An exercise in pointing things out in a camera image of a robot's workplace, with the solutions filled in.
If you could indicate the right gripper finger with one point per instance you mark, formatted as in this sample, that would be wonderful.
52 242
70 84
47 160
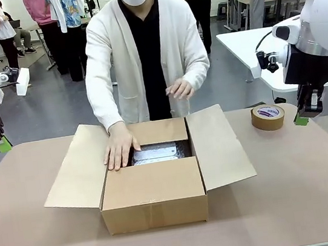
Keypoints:
303 106
316 104

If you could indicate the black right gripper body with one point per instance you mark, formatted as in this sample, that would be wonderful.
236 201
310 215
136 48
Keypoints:
312 68

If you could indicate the brown packing tape roll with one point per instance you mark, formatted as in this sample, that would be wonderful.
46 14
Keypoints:
267 117

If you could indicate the brown cardboard box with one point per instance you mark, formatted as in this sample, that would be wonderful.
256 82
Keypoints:
152 189

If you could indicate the person right forearm white sleeve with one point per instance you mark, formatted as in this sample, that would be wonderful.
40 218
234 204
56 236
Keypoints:
103 107

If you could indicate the person left forearm white sleeve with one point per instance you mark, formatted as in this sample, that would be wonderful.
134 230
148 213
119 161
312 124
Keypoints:
197 69

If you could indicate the person right hand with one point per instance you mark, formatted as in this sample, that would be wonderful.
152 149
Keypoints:
118 149

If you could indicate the person left hand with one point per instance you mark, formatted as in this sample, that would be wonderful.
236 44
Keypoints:
180 88

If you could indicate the bystander white top black trousers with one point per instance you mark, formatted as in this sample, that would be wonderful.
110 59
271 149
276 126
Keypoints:
3 32

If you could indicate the white side table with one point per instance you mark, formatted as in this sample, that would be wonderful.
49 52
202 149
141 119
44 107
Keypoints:
242 47

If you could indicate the seated bystander with laptop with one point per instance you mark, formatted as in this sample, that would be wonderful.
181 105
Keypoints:
22 36

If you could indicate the bystander pink shirt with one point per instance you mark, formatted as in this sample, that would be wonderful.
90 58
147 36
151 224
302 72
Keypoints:
47 29

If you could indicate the small grey step stool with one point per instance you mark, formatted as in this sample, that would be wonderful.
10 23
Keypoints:
222 9

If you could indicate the bystander floral shirt white coat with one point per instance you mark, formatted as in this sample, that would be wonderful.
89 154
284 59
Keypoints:
72 25

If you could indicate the bystander white shirt black trousers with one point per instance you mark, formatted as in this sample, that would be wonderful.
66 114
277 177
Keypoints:
201 4

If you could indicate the person torso white cardigan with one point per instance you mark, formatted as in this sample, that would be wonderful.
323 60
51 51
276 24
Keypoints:
124 58

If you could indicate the bubble wrapped clock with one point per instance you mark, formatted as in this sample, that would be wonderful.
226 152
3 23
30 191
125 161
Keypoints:
159 152

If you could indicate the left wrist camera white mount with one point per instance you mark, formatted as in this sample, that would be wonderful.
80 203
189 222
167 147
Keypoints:
22 81

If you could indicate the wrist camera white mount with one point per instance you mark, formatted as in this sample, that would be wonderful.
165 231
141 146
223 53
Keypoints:
22 81
267 62

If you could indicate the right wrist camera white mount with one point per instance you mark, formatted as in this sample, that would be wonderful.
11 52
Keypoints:
267 62

